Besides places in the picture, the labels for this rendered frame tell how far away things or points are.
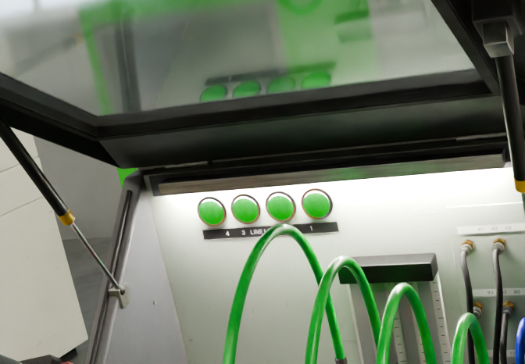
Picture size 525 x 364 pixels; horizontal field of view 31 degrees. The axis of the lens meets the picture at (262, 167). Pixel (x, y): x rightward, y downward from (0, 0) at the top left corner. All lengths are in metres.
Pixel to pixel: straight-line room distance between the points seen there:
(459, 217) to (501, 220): 0.06
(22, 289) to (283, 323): 2.86
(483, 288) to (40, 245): 3.15
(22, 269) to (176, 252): 2.77
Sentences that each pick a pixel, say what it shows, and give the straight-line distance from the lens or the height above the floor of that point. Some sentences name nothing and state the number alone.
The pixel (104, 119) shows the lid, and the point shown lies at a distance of 1.34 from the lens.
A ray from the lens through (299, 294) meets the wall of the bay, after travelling 1.50.
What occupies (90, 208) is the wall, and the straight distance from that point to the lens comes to 6.25.
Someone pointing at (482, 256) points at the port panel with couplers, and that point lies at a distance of 1.40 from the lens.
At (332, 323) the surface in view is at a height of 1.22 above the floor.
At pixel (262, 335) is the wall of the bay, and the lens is 1.56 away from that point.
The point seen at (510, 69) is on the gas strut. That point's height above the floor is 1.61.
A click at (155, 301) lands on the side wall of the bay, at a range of 1.55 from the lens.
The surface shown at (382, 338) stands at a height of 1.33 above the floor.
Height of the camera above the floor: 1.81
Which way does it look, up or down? 15 degrees down
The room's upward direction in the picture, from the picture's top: 12 degrees counter-clockwise
